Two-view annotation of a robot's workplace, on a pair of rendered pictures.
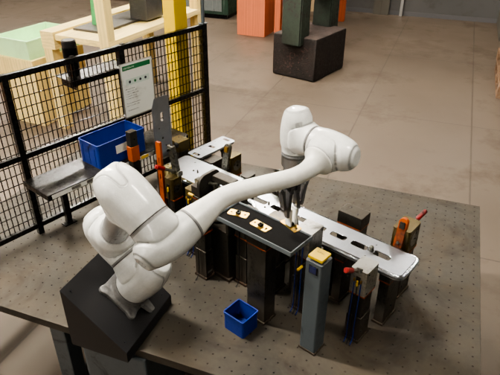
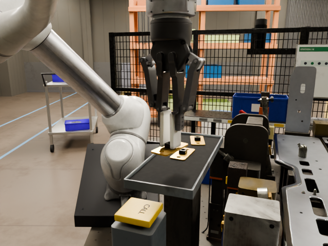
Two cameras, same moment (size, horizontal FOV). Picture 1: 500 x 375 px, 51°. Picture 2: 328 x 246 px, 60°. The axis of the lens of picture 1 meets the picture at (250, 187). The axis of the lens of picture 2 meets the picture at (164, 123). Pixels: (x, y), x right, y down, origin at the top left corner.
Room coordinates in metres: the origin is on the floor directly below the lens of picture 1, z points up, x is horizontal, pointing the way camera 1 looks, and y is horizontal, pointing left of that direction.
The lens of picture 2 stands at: (1.35, -0.65, 1.40)
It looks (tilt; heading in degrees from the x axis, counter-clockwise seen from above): 14 degrees down; 70
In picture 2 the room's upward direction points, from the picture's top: straight up
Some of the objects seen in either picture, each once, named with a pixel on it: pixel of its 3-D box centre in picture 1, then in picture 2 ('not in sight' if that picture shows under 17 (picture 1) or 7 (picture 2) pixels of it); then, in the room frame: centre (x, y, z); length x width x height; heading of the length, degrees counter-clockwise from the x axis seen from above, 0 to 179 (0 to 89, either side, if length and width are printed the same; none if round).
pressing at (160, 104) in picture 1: (162, 127); (300, 100); (2.50, 0.46, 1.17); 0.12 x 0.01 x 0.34; 140
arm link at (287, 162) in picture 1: (294, 158); (171, 2); (1.55, -0.15, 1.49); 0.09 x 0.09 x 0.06
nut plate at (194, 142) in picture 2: (238, 212); (197, 138); (1.70, 0.05, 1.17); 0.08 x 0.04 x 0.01; 67
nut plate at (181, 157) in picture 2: (260, 225); (183, 152); (1.62, -0.04, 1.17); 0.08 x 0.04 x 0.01; 45
